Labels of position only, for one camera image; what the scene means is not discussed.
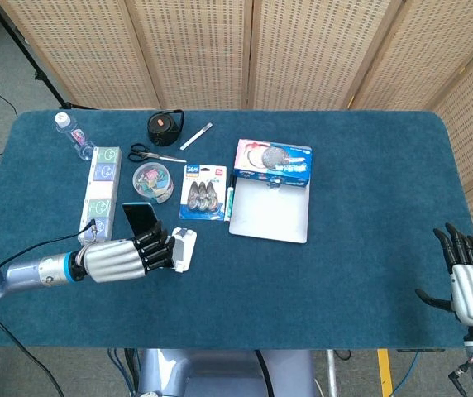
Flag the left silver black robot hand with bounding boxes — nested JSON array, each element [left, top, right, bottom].
[[79, 221, 176, 284]]

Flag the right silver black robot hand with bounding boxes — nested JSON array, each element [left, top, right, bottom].
[[415, 222, 473, 330]]

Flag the black smartphone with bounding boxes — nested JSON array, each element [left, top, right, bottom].
[[121, 202, 158, 237]]

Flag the white phone stand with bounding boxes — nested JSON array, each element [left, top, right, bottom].
[[171, 227, 198, 274]]

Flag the binder clip blister pack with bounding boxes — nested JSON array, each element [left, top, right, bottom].
[[179, 164, 228, 222]]

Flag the blue steel scourer box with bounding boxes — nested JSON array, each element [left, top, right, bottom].
[[232, 138, 313, 188]]

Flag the clear jar of binder clips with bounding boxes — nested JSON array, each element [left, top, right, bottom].
[[131, 162, 174, 204]]

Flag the green white marker pen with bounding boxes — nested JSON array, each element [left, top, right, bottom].
[[224, 173, 237, 223]]

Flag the clear plastic water bottle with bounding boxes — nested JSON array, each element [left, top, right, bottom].
[[54, 112, 97, 162]]

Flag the black round case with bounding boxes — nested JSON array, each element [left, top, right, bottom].
[[146, 108, 185, 147]]

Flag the white clipboard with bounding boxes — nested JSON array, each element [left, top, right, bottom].
[[228, 175, 310, 244]]

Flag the blue-grey robot torso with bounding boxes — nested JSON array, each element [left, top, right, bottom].
[[136, 348, 318, 397]]

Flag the silver metal table leg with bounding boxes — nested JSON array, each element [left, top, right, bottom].
[[326, 349, 339, 397]]

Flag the blue table mat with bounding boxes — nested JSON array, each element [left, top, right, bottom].
[[0, 109, 473, 351]]

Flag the woven bamboo folding screen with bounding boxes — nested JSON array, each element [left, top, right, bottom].
[[0, 0, 473, 307]]

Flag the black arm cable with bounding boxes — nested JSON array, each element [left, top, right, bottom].
[[0, 218, 99, 397]]

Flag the black handled scissors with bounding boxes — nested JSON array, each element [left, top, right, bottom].
[[127, 142, 188, 164]]

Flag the blue cables under table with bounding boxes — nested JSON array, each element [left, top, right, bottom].
[[107, 348, 138, 397]]

